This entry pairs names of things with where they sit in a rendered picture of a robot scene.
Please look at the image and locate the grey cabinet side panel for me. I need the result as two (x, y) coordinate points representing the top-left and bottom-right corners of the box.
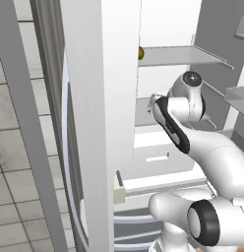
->
(0, 0), (70, 252)

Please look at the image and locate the grey fridge shelf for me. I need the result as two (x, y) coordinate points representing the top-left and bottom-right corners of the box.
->
(138, 44), (235, 71)
(134, 96), (217, 131)

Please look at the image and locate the grey fridge door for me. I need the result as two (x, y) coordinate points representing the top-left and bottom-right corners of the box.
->
(192, 0), (244, 156)

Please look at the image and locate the white fridge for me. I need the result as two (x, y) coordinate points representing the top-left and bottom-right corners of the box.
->
(30, 0), (244, 252)

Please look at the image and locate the white fridge crisper drawer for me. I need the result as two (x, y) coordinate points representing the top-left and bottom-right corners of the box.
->
(122, 126), (208, 180)

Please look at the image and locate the cream door bin end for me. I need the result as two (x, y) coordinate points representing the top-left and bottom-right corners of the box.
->
(113, 169), (127, 205)

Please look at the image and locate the pale curved fridge door handle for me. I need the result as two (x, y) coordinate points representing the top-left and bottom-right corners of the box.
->
(60, 48), (91, 252)

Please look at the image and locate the red and green mango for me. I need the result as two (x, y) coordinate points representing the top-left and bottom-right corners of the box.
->
(138, 45), (146, 61)

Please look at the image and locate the white fridge door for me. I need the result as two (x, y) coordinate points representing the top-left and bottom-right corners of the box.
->
(59, 0), (142, 252)

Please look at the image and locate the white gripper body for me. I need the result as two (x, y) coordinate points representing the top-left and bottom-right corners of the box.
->
(147, 94), (155, 115)

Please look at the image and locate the pale freezer drawer handle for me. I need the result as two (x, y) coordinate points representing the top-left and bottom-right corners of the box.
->
(113, 214), (155, 226)

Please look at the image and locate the grey fridge door bin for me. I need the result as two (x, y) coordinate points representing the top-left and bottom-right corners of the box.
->
(234, 16), (244, 42)
(224, 86), (244, 118)

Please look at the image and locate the white freezer drawer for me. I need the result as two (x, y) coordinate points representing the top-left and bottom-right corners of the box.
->
(113, 178), (223, 252)

